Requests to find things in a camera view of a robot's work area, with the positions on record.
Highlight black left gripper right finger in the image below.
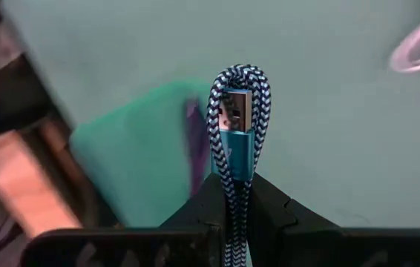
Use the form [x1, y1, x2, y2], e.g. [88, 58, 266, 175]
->
[247, 171, 420, 267]

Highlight green table mat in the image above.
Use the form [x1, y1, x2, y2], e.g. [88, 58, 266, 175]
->
[0, 0, 420, 229]

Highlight blue white braided USB cable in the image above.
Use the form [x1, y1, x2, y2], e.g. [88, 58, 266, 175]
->
[205, 64, 272, 267]

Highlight purple braided USB cable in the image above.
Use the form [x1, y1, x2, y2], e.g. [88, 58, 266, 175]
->
[183, 96, 211, 198]

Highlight translucent green plastic bin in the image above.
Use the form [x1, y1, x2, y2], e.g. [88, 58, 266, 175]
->
[68, 79, 214, 228]

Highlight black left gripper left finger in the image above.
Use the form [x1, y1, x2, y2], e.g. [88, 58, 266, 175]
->
[19, 171, 230, 267]

